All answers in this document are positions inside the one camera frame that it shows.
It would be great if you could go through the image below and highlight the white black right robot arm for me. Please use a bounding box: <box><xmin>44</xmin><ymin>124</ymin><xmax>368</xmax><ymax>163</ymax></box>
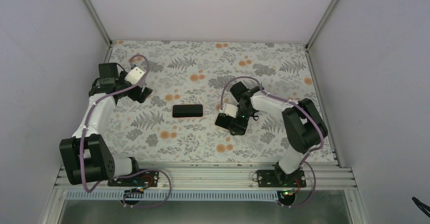
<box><xmin>215</xmin><ymin>82</ymin><xmax>328</xmax><ymax>187</ymax></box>

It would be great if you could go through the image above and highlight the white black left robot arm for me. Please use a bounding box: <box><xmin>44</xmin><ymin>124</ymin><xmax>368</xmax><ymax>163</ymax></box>
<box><xmin>59</xmin><ymin>63</ymin><xmax>152</xmax><ymax>186</ymax></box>

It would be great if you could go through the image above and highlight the floral patterned table mat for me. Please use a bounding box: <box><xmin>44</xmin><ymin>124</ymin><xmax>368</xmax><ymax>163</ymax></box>
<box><xmin>104</xmin><ymin>40</ymin><xmax>317</xmax><ymax>163</ymax></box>

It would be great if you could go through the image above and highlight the black object bottom right corner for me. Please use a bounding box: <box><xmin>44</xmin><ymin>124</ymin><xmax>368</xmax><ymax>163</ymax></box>
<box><xmin>412</xmin><ymin>197</ymin><xmax>430</xmax><ymax>217</ymax></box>

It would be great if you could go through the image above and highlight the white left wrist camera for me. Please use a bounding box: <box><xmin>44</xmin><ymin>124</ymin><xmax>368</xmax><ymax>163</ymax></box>
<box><xmin>125</xmin><ymin>66</ymin><xmax>146</xmax><ymax>85</ymax></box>

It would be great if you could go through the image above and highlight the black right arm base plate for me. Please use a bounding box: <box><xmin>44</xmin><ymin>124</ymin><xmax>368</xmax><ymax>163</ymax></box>
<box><xmin>256</xmin><ymin>169</ymin><xmax>307</xmax><ymax>188</ymax></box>

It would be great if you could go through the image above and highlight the aluminium front rail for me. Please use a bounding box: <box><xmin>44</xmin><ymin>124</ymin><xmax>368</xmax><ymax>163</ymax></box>
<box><xmin>53</xmin><ymin>163</ymin><xmax>357</xmax><ymax>191</ymax></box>

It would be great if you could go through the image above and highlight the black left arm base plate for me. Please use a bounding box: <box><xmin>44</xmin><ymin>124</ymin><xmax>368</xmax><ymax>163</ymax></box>
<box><xmin>107</xmin><ymin>171</ymin><xmax>159</xmax><ymax>188</ymax></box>

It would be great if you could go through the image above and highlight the aluminium frame post right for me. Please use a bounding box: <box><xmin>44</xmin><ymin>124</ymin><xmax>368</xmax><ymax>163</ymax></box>
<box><xmin>306</xmin><ymin>0</ymin><xmax>340</xmax><ymax>52</ymax></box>

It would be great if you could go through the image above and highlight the aluminium frame post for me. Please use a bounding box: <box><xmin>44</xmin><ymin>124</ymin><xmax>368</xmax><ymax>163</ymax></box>
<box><xmin>82</xmin><ymin>0</ymin><xmax>112</xmax><ymax>48</ymax></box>
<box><xmin>306</xmin><ymin>0</ymin><xmax>340</xmax><ymax>52</ymax></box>

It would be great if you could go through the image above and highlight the perforated grey cable duct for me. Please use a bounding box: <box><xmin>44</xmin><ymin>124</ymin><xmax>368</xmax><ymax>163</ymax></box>
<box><xmin>65</xmin><ymin>189</ymin><xmax>278</xmax><ymax>202</ymax></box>

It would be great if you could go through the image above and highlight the aluminium frame post left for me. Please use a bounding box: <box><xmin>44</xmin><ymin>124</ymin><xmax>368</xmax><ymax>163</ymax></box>
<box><xmin>82</xmin><ymin>0</ymin><xmax>112</xmax><ymax>48</ymax></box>

